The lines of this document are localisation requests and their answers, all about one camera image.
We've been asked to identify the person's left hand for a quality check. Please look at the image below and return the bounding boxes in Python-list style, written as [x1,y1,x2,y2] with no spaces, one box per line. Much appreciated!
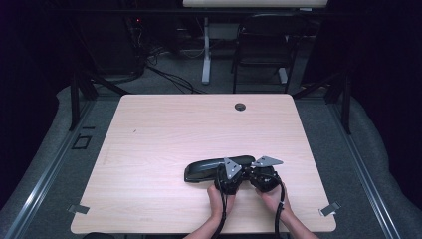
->
[206,183,237,224]

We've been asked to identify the black tape square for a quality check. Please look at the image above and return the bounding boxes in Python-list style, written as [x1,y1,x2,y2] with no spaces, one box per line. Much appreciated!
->
[72,133,94,150]

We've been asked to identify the black folding chair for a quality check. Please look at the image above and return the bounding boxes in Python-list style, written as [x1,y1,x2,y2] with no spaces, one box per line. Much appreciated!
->
[231,13,308,95]

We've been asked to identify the metal floor rail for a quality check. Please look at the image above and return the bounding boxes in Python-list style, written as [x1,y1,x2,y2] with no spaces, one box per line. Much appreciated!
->
[3,99,98,239]
[326,99,403,239]

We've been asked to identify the dark equipment cabinet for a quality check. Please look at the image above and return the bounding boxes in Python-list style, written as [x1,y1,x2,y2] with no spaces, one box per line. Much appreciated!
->
[78,13,147,77]

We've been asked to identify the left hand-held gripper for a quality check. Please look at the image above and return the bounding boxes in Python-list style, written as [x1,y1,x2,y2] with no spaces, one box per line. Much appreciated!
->
[213,157,247,196]

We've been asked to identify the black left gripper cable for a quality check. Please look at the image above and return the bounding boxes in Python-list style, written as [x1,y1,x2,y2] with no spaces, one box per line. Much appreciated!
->
[212,177,229,239]

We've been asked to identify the black frame stand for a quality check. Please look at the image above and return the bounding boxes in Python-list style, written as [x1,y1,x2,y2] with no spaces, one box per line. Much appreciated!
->
[292,71,352,135]
[68,71,131,131]

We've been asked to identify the black floor cables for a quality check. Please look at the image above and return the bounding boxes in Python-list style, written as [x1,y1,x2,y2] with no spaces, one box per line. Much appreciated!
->
[145,64,207,95]

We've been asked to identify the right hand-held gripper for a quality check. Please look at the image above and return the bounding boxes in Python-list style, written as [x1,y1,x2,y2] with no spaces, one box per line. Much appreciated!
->
[248,155,285,194]

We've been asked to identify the white desk leg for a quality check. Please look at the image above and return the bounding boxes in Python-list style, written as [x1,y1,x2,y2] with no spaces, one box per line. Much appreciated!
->
[201,16,213,86]

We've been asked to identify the white desk foot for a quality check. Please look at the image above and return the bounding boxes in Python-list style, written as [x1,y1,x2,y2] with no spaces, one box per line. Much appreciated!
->
[278,67,290,85]

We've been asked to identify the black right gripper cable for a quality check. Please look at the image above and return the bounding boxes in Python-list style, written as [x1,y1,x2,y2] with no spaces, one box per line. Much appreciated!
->
[273,178,287,239]

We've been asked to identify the person's right hand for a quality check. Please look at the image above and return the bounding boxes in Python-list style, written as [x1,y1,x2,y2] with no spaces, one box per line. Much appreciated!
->
[255,183,294,217]

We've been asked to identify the grey tape piece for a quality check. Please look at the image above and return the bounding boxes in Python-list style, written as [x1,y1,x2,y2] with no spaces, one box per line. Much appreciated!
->
[67,204,91,215]
[318,200,342,218]

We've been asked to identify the white desk top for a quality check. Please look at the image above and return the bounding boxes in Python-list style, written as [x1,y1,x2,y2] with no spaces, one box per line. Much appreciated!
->
[182,0,327,9]

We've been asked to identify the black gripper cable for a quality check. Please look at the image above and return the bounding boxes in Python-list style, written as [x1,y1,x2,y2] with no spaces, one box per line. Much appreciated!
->
[212,177,229,239]
[273,178,287,239]

